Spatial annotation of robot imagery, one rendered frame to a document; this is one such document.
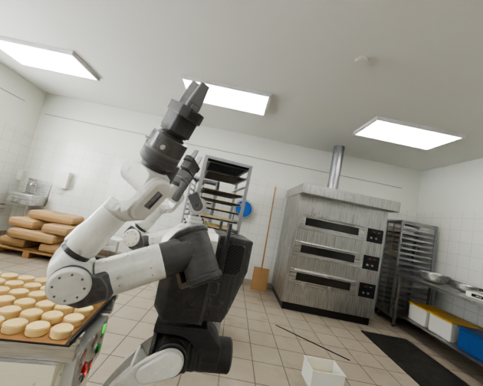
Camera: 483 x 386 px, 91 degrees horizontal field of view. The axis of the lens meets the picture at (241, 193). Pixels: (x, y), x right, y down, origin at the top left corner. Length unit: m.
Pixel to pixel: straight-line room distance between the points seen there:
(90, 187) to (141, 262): 5.09
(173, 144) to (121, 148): 5.01
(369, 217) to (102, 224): 4.16
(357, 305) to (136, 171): 4.25
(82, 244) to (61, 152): 5.55
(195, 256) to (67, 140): 5.61
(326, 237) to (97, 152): 4.71
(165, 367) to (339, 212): 3.64
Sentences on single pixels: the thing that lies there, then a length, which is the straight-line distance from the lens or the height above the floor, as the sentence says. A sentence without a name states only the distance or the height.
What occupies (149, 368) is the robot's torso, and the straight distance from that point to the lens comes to 0.95.
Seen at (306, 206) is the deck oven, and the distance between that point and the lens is 4.02.
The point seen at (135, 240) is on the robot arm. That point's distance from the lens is 1.15.
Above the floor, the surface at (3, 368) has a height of 0.82.
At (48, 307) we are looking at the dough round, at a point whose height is 0.92.
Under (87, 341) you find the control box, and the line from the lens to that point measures 0.98.
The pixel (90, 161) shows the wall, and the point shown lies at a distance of 5.77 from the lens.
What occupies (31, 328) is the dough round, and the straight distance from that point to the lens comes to 0.88.
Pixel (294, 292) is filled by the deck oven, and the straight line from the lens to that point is 4.15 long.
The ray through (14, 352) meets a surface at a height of 0.85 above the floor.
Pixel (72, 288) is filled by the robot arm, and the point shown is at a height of 1.10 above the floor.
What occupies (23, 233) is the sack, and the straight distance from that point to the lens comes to 5.01.
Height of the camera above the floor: 1.31
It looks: 5 degrees up
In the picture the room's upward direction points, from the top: 12 degrees clockwise
